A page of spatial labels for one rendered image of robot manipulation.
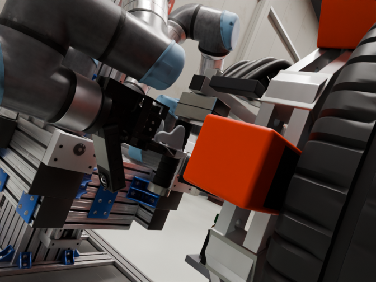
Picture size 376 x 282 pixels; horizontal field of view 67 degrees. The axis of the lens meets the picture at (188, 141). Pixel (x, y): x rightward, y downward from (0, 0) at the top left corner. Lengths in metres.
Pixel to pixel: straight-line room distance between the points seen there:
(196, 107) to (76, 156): 0.41
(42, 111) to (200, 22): 0.71
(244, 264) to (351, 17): 0.34
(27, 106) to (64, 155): 0.44
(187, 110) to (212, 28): 0.49
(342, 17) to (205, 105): 0.24
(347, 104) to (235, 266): 0.20
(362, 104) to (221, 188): 0.13
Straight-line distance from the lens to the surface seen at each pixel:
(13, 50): 0.36
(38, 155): 0.84
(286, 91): 0.35
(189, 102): 0.53
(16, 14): 0.37
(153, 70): 0.40
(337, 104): 0.27
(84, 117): 0.39
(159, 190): 0.54
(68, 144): 0.80
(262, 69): 0.47
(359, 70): 0.29
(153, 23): 0.42
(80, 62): 0.93
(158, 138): 0.48
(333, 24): 0.46
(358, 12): 0.45
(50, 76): 0.37
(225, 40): 0.97
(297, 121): 0.33
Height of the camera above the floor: 0.84
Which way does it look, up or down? 2 degrees up
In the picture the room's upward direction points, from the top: 21 degrees clockwise
